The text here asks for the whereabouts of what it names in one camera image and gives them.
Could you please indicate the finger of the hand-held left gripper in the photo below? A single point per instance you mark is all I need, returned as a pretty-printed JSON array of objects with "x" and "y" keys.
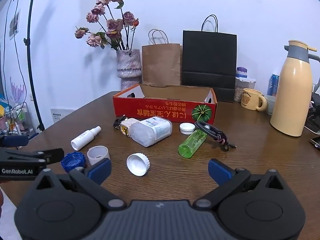
[
  {"x": 50, "y": 155},
  {"x": 15, "y": 141}
]

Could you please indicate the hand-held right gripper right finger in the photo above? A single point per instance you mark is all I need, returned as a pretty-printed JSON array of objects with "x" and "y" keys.
[{"x": 220, "y": 171}]

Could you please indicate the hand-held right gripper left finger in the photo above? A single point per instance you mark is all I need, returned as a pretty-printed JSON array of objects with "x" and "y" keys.
[{"x": 101, "y": 170}]

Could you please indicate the white cup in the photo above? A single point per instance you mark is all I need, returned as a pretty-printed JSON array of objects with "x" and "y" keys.
[{"x": 98, "y": 152}]

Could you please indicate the blue bottle cap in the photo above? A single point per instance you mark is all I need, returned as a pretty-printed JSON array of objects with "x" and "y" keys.
[{"x": 71, "y": 161}]

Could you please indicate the white spray bottle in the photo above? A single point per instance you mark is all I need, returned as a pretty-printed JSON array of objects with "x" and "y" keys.
[{"x": 82, "y": 140}]

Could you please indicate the green plastic bottle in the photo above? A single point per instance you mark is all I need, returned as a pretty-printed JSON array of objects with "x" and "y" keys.
[{"x": 191, "y": 143}]

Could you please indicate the white and yellow charger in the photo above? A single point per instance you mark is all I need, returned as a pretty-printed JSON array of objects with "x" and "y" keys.
[{"x": 126, "y": 127}]

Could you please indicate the small white bottle cap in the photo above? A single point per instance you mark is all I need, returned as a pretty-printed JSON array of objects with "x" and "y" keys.
[{"x": 187, "y": 129}]

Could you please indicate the white wipes packet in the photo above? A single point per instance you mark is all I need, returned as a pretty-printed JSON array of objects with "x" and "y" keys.
[{"x": 150, "y": 132}]

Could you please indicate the red cardboard box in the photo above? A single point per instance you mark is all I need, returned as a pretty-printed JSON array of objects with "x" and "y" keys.
[{"x": 155, "y": 110}]

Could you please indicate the white flat box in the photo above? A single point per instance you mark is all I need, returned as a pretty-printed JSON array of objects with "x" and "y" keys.
[{"x": 58, "y": 116}]

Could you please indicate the purple feather decoration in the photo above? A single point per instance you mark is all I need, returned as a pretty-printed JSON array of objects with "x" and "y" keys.
[{"x": 17, "y": 91}]

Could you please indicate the yellow bear mug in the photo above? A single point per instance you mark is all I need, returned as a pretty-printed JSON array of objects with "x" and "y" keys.
[{"x": 250, "y": 100}]

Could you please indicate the clear plastic cup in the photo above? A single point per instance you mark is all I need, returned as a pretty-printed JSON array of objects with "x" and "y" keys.
[{"x": 270, "y": 105}]

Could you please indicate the clear purple-lidded food container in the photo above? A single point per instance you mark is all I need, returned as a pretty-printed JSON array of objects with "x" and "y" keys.
[{"x": 241, "y": 87}]

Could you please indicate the black light stand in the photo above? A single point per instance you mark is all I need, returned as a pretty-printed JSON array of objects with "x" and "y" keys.
[{"x": 31, "y": 55}]

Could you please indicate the black smartphone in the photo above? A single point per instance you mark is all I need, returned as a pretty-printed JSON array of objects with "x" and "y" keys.
[{"x": 316, "y": 142}]

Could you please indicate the blue drink can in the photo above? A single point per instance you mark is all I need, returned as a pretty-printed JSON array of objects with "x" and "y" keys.
[{"x": 273, "y": 82}]

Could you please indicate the beige thermos jug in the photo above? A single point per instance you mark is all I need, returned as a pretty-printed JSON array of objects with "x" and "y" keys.
[{"x": 292, "y": 92}]

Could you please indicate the pink marbled vase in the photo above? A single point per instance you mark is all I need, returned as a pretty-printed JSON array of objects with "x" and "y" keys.
[{"x": 128, "y": 65}]

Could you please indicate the black device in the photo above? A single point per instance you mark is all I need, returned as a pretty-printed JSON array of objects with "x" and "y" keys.
[{"x": 313, "y": 116}]

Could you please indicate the black paper bag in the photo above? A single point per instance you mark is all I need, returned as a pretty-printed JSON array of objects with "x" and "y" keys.
[{"x": 208, "y": 55}]

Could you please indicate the brown paper bag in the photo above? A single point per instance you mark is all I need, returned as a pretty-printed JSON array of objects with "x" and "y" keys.
[{"x": 161, "y": 62}]

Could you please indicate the dried pink roses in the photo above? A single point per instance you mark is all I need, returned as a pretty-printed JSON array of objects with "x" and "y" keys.
[{"x": 113, "y": 26}]

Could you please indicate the wall poster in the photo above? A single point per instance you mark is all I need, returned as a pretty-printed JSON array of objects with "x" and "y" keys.
[{"x": 14, "y": 25}]

